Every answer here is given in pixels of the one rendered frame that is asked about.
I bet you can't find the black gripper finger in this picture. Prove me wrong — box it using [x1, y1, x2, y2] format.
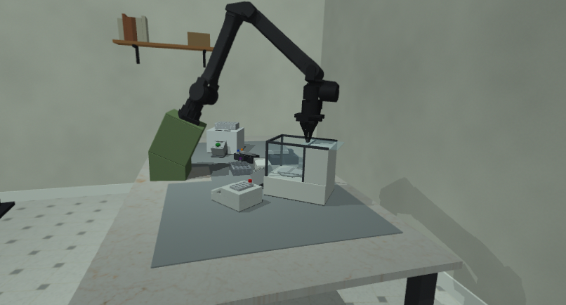
[300, 122, 309, 140]
[308, 122, 318, 141]

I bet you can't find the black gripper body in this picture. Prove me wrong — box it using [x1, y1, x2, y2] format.
[294, 99, 324, 123]

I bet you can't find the grey bench mat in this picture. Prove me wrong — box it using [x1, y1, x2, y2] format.
[151, 143, 403, 268]

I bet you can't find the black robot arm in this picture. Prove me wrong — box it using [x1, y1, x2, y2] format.
[178, 1, 339, 126]

